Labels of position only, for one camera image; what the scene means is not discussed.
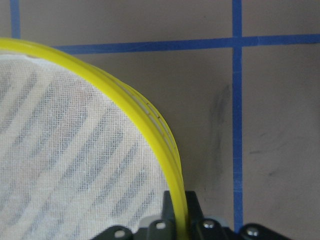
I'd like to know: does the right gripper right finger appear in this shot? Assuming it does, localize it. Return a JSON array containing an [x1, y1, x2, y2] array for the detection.
[[185, 191, 228, 240]]

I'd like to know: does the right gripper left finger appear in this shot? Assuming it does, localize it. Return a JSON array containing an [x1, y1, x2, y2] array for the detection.
[[147, 191, 177, 240]]

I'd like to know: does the yellow steamer layer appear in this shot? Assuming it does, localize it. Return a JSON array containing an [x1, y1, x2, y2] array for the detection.
[[0, 37, 191, 240]]

